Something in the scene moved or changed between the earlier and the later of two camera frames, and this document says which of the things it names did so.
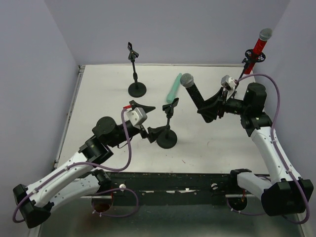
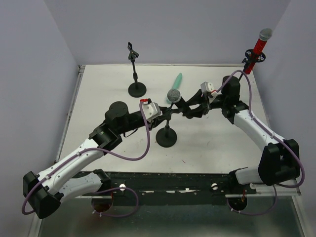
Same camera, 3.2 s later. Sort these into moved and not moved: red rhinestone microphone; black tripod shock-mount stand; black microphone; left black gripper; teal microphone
Moved: left black gripper; black microphone
Not moved: teal microphone; black tripod shock-mount stand; red rhinestone microphone
